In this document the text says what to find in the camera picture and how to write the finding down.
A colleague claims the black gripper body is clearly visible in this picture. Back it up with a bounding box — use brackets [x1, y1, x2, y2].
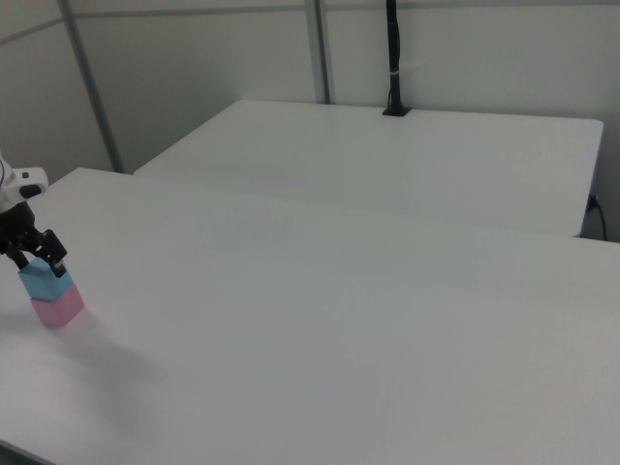
[0, 201, 43, 247]

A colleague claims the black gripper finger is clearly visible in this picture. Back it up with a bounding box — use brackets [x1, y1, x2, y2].
[36, 230, 68, 280]
[0, 236, 30, 270]

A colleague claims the blue cube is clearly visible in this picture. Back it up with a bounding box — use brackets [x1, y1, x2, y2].
[17, 256, 74, 301]

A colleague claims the pink cube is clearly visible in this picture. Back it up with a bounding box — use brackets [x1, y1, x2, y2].
[29, 284, 86, 329]

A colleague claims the white rounded-corner table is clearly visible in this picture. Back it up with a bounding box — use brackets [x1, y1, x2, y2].
[133, 99, 605, 239]

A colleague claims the grey slim partition post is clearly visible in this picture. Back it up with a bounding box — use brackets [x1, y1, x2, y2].
[56, 0, 128, 174]

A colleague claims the grey double partition post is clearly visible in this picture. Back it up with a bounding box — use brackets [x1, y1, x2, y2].
[303, 0, 336, 106]

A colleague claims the black camera stand pole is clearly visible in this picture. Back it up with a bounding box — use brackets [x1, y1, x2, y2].
[381, 0, 413, 118]

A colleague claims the black wall cable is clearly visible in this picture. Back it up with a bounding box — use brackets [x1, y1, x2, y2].
[593, 196, 609, 241]

